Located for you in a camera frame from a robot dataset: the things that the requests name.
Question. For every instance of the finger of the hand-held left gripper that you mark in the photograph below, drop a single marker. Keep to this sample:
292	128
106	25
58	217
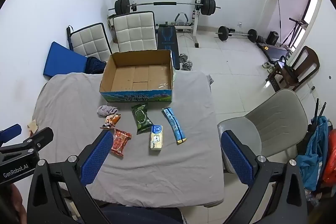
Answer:
42	136
11	132

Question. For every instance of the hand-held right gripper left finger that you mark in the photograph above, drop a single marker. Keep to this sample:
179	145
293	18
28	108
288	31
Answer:
97	155

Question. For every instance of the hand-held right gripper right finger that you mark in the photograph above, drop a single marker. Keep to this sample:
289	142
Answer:
237	158

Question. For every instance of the red snack packet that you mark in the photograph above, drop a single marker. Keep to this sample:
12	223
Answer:
120	141

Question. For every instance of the orange snack packet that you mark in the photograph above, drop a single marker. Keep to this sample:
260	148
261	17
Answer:
111	120

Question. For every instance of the green wet wipes packet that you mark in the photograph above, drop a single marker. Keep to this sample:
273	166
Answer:
141	119

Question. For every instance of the white tissue packet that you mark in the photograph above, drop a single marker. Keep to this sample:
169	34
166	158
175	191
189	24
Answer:
156	138

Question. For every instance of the cardboard box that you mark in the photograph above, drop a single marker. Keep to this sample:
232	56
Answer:
126	95

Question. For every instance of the long blue packet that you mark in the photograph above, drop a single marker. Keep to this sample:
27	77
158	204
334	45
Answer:
173	124

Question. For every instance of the person's left hand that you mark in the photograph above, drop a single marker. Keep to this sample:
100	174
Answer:
19	205

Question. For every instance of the tan paper scrap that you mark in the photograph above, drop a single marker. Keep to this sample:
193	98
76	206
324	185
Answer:
32	126

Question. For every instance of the beige plastic chair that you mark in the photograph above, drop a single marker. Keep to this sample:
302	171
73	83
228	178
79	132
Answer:
273	119

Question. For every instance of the person's dark blue clothing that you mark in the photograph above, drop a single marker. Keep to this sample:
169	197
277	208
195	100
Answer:
141	216

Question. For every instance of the blue foam mat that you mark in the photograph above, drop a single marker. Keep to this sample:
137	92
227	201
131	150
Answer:
63	61

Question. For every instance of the blue jacket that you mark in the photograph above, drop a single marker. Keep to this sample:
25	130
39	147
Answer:
315	150

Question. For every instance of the dark blue cloth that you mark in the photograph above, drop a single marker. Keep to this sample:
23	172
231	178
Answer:
95	65

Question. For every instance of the thin black pole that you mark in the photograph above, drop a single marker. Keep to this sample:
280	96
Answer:
316	108
323	109

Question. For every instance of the orange bag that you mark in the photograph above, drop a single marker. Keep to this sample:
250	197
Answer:
331	161

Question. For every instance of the white sneaker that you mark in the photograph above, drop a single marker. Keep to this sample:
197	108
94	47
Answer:
270	69
265	64

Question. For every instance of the chrome dumbbell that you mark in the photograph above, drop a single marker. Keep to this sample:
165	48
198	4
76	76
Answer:
183	58
187	65

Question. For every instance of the white quilted chair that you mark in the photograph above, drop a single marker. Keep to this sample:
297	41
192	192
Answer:
89	41
134	29

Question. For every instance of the black treadmill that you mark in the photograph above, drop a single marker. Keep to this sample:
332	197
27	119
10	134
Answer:
275	52

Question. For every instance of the dark wooden chair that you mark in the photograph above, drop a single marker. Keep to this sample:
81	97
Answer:
309	61

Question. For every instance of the short barbell with black plates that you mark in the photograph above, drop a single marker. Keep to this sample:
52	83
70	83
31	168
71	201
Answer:
239	34

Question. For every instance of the black speaker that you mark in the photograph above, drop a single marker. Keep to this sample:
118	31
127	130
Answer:
272	38

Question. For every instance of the white barbell rack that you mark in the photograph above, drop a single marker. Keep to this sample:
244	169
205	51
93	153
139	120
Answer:
198	27

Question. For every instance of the black blue weight bench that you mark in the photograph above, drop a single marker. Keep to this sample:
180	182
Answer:
166	37

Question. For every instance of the black exercise stand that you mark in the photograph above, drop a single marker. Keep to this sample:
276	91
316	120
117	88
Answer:
298	27

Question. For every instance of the black leaning bar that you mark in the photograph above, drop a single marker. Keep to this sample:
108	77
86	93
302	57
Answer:
279	19

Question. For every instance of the long barbell with black plates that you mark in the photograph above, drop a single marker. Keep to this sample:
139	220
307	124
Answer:
165	3

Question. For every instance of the window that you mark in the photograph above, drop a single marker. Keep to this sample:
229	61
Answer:
313	5

